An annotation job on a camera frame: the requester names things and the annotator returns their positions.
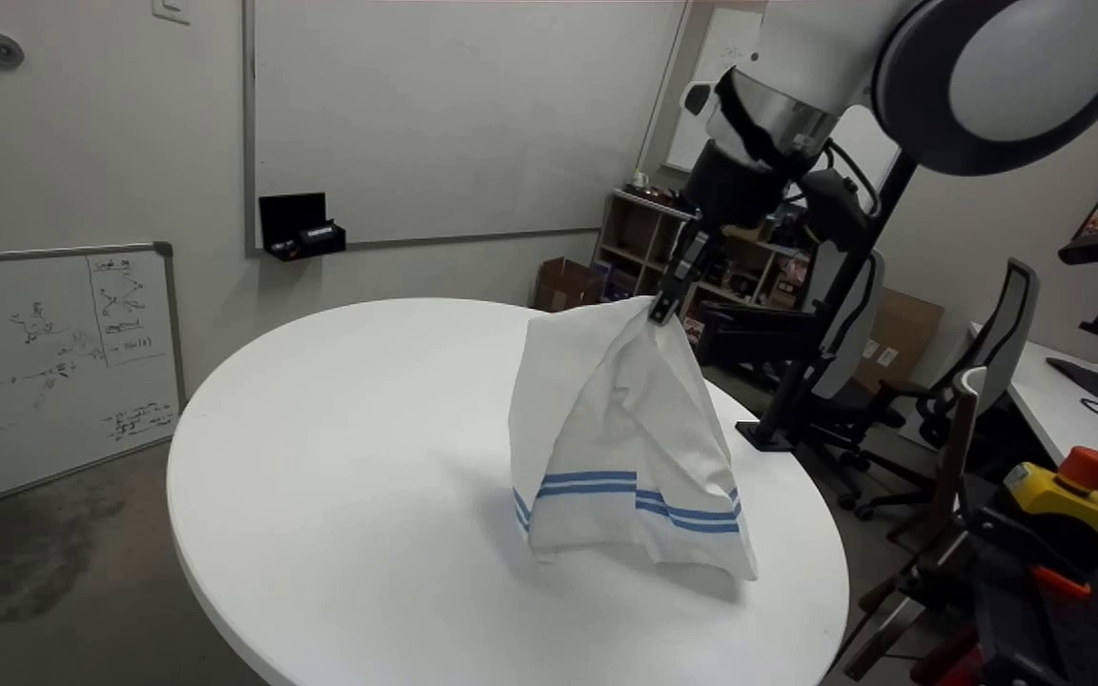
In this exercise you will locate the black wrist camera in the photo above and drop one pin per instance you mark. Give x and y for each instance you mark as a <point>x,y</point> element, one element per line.
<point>837,211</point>

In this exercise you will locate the yellow emergency stop button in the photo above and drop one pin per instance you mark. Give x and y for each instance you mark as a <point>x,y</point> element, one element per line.
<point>1067,497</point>

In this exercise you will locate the large blank wall whiteboard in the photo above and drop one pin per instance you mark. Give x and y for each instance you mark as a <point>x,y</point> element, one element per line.
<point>449,116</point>

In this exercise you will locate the flat brown cardboard box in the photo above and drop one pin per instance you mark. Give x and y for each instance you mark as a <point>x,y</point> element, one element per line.
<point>910,337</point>

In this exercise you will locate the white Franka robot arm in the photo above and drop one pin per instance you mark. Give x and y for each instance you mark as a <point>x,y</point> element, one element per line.
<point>1031,70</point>

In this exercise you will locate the rolling whiteboard with black scribbles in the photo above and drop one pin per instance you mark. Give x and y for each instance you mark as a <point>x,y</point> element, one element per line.
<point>41,366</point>

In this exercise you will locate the black mesh office chair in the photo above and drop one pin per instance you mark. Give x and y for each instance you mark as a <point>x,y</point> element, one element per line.
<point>1007,328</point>

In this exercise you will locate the small brown cardboard box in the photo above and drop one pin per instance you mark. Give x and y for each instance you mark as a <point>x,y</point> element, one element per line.
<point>566,287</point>

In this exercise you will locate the black metal mount frame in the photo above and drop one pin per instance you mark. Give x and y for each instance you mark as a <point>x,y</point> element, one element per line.
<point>1046,623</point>

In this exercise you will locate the wooden cubby shelf unit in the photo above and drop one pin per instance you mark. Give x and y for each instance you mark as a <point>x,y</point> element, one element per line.
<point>636,241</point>

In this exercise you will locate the black eraser box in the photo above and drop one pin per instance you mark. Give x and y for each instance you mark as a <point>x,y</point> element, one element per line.
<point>295,224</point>

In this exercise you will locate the office chair with grey back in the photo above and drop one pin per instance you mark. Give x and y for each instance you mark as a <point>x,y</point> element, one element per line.
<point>865,346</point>

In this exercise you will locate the white desk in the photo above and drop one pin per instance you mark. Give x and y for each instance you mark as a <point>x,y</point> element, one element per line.
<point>1068,421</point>

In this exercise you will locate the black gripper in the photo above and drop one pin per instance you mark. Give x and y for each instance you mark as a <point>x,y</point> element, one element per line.
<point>738,187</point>

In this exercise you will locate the white towel with blue stripes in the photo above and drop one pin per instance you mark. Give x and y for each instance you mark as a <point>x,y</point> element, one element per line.
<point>610,421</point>

